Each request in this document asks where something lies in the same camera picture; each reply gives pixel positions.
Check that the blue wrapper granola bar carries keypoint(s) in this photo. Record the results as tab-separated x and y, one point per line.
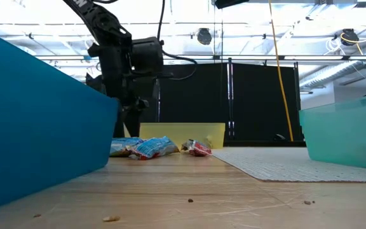
154	148
122	146

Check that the red green wrapper granola bar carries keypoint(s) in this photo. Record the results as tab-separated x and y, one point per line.
199	149

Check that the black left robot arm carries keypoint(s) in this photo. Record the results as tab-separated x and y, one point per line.
97	19

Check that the yellow translucent plastic bin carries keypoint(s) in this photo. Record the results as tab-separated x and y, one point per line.
186	132

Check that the grey ceiling duct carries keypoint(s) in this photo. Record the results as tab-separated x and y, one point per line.
329	76

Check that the dark blue plastic bin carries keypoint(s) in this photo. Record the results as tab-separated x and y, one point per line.
37	127

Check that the teal translucent plastic bin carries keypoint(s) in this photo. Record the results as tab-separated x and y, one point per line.
345	136

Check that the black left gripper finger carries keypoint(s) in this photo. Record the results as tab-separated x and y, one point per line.
135	122
119	122

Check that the black round ceiling lamp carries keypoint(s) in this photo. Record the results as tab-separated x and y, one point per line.
204	36
349	37

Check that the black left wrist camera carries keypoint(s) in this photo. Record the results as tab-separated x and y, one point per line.
146	55

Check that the grey woven mat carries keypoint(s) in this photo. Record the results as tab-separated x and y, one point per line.
297	165

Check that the black partition screen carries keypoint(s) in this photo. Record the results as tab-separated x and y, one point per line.
202	95

